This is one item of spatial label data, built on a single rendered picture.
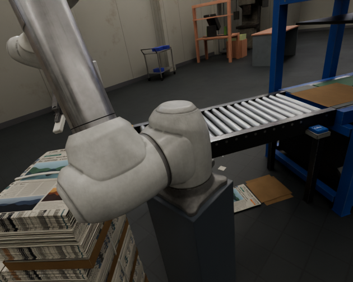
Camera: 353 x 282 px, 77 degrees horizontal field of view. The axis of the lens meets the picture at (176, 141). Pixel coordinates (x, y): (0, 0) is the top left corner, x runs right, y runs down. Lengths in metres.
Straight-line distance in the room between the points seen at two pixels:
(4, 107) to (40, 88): 0.80
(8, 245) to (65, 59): 0.58
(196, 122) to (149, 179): 0.17
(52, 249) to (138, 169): 0.42
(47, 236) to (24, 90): 5.31
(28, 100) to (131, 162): 5.56
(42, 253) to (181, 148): 0.53
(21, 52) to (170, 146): 0.75
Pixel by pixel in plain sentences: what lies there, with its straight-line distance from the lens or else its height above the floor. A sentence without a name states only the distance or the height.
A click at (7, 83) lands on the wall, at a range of 5.87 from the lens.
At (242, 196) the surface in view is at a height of 0.01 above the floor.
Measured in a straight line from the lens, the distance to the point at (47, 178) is 0.87.
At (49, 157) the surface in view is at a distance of 1.01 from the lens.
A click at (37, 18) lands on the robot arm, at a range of 0.53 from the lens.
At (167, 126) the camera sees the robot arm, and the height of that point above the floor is 1.24.
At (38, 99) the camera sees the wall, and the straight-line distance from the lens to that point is 6.02.
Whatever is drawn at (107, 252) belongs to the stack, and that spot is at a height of 0.72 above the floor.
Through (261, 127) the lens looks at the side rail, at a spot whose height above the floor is 0.80.
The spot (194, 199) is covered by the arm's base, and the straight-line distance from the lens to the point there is 0.64.
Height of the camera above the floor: 1.46
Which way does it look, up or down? 28 degrees down
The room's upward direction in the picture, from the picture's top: 9 degrees counter-clockwise
